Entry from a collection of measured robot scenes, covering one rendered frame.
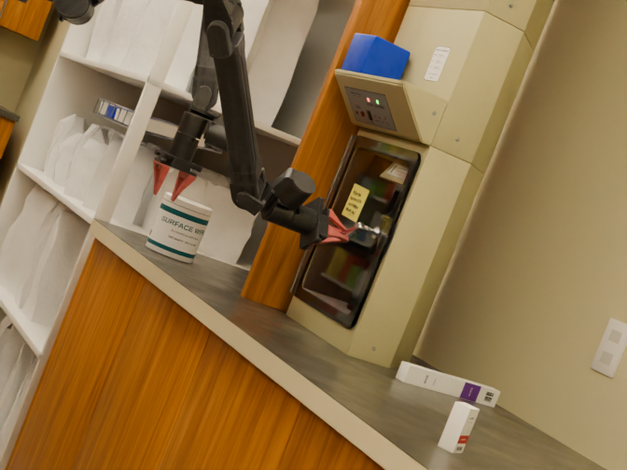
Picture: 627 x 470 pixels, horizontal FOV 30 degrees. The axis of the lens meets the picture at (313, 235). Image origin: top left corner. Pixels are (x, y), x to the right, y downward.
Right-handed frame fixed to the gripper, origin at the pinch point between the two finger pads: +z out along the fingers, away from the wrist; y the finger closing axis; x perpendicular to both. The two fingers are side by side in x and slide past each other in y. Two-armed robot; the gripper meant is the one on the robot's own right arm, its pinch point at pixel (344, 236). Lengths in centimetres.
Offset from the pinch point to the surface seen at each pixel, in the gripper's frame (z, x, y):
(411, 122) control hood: -0.4, -22.1, 18.1
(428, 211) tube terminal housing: 10.7, -15.0, 4.1
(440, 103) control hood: 3.5, -26.6, 22.2
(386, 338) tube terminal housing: 13.1, 0.5, -19.7
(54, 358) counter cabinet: -19, 106, -5
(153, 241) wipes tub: -15, 62, 16
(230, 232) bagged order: 30, 107, 51
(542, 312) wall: 48.3, -10.5, -6.4
